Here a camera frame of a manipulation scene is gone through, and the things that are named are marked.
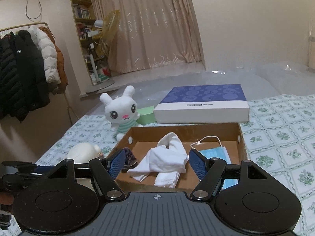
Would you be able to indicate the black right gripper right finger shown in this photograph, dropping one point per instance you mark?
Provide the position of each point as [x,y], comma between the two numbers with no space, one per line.
[243,199]

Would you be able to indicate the brown cardboard tray box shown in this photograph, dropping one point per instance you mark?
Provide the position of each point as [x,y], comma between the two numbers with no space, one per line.
[141,139]

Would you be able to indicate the white puffer jacket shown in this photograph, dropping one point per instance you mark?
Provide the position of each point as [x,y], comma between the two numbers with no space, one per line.
[48,52]

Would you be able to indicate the orange brown jacket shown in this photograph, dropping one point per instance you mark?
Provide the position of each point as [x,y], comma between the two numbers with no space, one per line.
[61,87]

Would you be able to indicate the clear plastic bed cover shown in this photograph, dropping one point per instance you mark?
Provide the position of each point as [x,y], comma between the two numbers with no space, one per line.
[263,81]

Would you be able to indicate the clothes rack bar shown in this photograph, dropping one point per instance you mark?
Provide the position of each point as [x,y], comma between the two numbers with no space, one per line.
[25,25]

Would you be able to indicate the wooden bookshelf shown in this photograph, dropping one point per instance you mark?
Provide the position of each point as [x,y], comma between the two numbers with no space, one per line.
[84,18]

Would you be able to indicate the standing fan in plastic cover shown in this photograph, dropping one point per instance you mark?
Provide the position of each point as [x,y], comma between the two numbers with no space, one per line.
[103,49]

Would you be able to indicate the dark purple small cloth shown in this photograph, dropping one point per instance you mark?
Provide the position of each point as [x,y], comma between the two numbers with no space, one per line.
[131,161]

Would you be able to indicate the small green box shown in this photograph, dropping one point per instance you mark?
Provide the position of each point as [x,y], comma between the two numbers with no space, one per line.
[146,115]

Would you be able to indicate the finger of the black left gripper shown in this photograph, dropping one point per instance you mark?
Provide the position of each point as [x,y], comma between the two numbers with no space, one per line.
[17,175]

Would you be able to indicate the white cloth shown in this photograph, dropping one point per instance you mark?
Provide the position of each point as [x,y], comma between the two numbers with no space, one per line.
[168,159]

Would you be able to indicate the black jacket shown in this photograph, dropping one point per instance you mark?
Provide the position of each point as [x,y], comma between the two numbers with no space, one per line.
[23,82]

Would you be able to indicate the beige curtain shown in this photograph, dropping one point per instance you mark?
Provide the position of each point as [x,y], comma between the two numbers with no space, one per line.
[151,34]

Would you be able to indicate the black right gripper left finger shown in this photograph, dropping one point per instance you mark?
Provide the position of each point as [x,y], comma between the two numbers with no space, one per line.
[70,196]

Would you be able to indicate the blue face mask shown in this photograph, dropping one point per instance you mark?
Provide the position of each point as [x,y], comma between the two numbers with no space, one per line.
[217,152]

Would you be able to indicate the cream thermos bottle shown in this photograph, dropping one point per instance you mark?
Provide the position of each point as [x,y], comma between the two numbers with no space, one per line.
[84,152]

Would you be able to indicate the blue white flat gift box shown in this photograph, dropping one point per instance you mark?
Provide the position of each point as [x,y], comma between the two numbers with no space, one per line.
[203,104]

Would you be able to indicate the white plush bunny toy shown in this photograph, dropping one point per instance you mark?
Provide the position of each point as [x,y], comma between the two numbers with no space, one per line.
[121,112]

